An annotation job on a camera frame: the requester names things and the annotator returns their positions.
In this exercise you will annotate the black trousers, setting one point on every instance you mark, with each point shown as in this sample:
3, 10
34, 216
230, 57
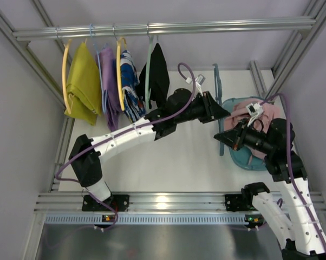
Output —
158, 78

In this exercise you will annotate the slotted cable duct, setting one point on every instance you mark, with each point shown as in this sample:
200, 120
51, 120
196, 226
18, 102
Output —
155, 219

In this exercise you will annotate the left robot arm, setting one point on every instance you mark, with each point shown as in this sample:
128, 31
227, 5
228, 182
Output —
87, 153

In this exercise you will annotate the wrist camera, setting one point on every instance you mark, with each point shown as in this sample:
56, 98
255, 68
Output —
255, 110
199, 80

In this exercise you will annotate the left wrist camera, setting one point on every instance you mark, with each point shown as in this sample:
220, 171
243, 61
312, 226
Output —
199, 80

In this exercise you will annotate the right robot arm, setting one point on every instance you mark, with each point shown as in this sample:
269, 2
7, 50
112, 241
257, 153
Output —
298, 232

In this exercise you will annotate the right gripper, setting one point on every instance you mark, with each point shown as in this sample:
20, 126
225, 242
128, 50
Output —
239, 135

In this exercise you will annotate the pale yellow hanger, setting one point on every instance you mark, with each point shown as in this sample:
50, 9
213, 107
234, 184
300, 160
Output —
64, 79

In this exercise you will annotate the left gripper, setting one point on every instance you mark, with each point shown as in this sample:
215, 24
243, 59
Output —
207, 106

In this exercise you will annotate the aluminium hanging rail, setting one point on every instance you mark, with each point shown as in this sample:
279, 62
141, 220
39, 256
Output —
146, 29

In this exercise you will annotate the purple trousers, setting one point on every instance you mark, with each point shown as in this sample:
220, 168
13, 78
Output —
110, 98

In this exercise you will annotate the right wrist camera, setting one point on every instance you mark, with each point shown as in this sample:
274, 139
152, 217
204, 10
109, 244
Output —
255, 110

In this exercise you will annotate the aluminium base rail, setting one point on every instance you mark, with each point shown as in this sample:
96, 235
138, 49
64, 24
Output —
142, 202

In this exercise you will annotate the light blue wire hanger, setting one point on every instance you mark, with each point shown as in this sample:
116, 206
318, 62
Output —
99, 67

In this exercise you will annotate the teal plastic basin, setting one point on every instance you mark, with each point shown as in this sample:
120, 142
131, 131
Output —
243, 158

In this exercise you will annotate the blue-grey plastic hanger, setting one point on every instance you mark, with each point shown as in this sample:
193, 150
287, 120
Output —
218, 98

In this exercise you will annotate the olive yellow trousers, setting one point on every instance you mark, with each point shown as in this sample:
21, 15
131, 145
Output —
81, 87

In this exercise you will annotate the blue white patterned trousers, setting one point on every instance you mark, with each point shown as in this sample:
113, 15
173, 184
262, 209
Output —
134, 107

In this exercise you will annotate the pink trousers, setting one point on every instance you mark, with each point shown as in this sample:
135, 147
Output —
261, 124

